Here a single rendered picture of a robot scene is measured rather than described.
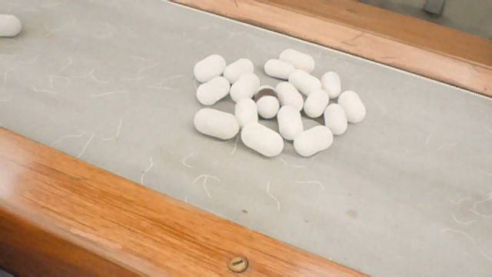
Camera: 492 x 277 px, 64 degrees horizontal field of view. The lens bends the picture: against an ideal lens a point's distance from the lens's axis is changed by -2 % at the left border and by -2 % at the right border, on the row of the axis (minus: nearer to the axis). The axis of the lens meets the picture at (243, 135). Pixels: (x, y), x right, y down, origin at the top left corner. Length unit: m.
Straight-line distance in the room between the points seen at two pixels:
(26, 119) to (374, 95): 0.33
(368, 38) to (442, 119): 0.13
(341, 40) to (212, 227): 0.32
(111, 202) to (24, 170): 0.06
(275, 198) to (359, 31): 0.28
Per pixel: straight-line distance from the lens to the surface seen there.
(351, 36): 0.51
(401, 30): 0.54
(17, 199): 0.27
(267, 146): 0.31
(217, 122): 0.32
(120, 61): 0.42
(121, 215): 0.25
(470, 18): 2.55
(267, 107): 0.35
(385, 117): 0.41
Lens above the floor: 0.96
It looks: 40 degrees down
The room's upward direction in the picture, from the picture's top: 10 degrees clockwise
